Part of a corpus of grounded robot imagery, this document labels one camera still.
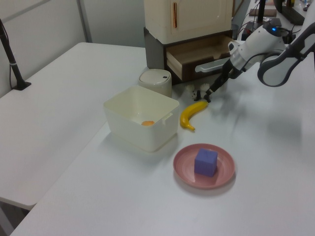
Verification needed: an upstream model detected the purple cube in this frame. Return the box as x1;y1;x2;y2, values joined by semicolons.
194;148;219;177

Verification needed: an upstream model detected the wooden drawer with white handle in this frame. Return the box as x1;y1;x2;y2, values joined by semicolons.
165;35;237;83

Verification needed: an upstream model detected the copper door handle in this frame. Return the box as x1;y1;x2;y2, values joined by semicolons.
172;2;179;29

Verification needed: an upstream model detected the dark wood drawer cabinet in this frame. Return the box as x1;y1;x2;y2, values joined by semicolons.
143;26;237;87

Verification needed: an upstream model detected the brown cardboard box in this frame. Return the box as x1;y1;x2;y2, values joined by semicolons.
249;8;279;18

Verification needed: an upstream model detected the yellow toy banana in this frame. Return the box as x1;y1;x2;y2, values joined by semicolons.
180;100;210;132

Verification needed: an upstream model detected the small white lidded bin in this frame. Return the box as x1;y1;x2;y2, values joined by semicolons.
137;68;173;98

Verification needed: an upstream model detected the cream open plastic box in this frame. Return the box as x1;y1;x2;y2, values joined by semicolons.
102;85;180;153

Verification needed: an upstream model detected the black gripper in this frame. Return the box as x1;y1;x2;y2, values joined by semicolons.
204;58;247;103

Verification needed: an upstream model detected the black monitor stand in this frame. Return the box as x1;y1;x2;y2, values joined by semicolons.
273;0;306;26

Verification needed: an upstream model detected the black stand pole with clamp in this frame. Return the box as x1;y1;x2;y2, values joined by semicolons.
0;18;32;91

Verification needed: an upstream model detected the small panda toy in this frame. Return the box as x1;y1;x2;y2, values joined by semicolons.
190;89;207;103

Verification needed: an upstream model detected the black upright pole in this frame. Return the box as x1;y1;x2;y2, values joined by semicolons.
256;0;268;24

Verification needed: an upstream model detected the pink round plate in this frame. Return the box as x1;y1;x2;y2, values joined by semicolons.
173;144;236;190

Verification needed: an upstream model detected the cream plastic cabinet with handles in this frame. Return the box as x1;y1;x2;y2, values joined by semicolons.
143;0;234;43

